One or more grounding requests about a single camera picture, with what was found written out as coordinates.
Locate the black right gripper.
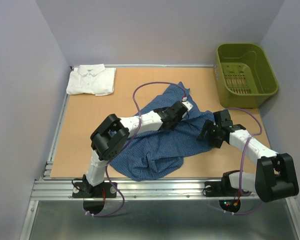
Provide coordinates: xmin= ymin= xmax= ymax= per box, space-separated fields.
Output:
xmin=196 ymin=119 xmax=223 ymax=148

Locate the blue checkered long sleeve shirt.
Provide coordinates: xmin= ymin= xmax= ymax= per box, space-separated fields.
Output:
xmin=110 ymin=95 xmax=214 ymax=182

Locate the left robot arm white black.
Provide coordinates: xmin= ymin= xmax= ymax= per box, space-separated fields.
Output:
xmin=82 ymin=98 xmax=193 ymax=197

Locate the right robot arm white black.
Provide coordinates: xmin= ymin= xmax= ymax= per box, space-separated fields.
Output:
xmin=198 ymin=109 xmax=299 ymax=203

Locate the green plastic basket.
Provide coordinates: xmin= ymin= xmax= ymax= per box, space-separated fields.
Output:
xmin=214 ymin=43 xmax=279 ymax=109

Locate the folded white shirt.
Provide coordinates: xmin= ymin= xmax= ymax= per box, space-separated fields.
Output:
xmin=66 ymin=64 xmax=116 ymax=96

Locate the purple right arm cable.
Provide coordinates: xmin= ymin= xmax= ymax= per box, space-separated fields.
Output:
xmin=219 ymin=107 xmax=264 ymax=216

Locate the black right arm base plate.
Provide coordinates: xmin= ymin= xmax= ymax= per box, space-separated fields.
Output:
xmin=202 ymin=181 xmax=239 ymax=198

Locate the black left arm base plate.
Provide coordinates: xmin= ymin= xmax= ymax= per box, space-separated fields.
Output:
xmin=72 ymin=181 xmax=117 ymax=199

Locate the aluminium mounting rail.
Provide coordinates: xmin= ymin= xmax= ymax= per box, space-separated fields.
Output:
xmin=29 ymin=177 xmax=298 ymax=201

